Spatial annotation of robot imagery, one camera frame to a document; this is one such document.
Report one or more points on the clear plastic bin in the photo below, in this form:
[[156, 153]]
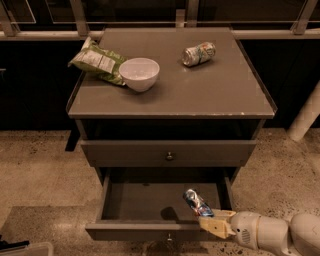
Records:
[[34, 249]]

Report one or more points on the green silver soda can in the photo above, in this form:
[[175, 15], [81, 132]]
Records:
[[199, 54]]

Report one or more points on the grey drawer cabinet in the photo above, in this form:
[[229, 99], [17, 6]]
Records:
[[221, 99]]

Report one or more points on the white cylindrical post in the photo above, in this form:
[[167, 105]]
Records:
[[306, 116]]

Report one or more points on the metal window railing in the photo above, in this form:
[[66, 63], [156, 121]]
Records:
[[73, 19]]

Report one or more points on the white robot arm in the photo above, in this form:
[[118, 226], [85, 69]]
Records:
[[298, 237]]

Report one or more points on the open grey middle drawer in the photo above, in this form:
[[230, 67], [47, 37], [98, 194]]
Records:
[[153, 209]]

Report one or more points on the white bowl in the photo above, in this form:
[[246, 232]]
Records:
[[139, 74]]

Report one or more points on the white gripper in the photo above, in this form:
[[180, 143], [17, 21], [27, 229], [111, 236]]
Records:
[[244, 227]]

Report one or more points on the closed grey upper drawer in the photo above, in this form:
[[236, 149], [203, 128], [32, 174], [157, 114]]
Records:
[[168, 153]]

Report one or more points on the blue silver redbull can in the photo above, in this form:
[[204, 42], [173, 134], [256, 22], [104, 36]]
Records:
[[197, 204]]

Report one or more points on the green chip bag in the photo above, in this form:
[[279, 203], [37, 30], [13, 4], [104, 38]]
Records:
[[100, 62]]

